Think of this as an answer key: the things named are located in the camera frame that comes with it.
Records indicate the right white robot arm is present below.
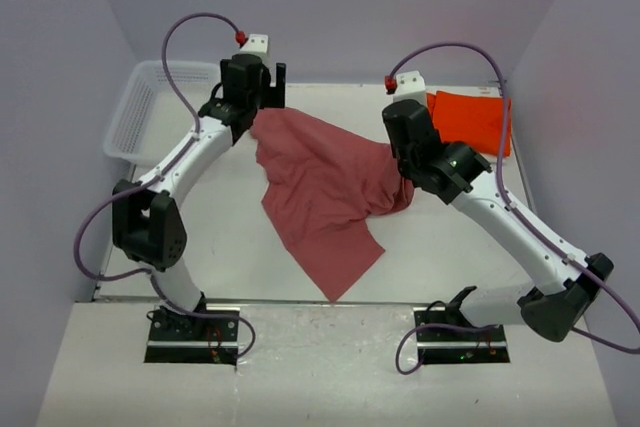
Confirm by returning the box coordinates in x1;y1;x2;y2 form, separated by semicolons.
382;99;613;342

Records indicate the folded orange t shirt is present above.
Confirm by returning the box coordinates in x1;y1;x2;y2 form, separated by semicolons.
426;91;503;156

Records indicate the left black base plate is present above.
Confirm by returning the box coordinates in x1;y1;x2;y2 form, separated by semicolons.
144;307;239;366

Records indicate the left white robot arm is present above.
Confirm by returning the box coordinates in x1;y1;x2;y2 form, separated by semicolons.
112;53;287;340

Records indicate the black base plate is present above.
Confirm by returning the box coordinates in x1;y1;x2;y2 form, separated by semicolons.
144;307;239;366
415;326;511;365

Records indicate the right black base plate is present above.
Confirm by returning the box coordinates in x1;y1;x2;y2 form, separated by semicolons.
415;326;511;365

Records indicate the pink t shirt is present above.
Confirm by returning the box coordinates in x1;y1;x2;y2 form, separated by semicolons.
251;108;414;302

